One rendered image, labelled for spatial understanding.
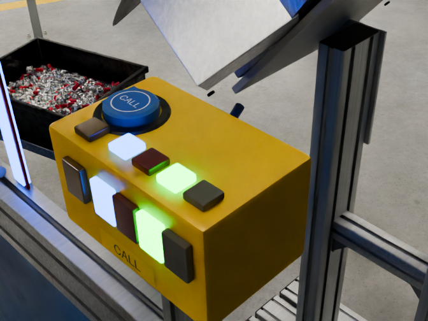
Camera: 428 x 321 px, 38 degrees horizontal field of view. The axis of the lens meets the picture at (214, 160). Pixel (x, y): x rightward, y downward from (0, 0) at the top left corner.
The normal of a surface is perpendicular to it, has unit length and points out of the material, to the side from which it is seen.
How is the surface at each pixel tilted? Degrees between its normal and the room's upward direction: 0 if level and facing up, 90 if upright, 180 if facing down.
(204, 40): 56
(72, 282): 90
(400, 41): 0
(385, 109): 0
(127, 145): 0
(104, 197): 90
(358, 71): 90
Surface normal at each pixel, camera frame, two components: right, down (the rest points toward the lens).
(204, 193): -0.03, -0.80
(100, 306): -0.71, 0.44
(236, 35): -0.15, 0.04
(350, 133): 0.70, 0.41
